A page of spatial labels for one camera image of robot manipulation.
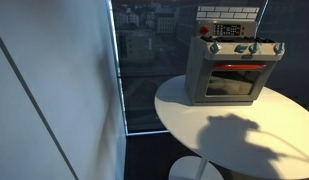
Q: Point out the blue stove knob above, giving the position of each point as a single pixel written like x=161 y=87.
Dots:
x=279 y=48
x=254 y=47
x=241 y=48
x=214 y=47

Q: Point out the grey toy stove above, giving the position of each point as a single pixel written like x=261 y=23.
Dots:
x=194 y=76

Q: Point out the red round timer knob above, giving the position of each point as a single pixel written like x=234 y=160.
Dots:
x=204 y=30

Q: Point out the black stove display panel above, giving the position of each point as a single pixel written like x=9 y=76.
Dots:
x=227 y=29

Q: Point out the grey oven door with window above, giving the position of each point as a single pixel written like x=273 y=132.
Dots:
x=202 y=83

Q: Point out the white brick pattern backsplash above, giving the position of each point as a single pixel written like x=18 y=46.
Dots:
x=227 y=12

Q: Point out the silver window frame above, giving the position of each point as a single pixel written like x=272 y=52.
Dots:
x=122 y=100

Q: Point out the white round table pedestal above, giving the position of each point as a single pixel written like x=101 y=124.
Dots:
x=184 y=170

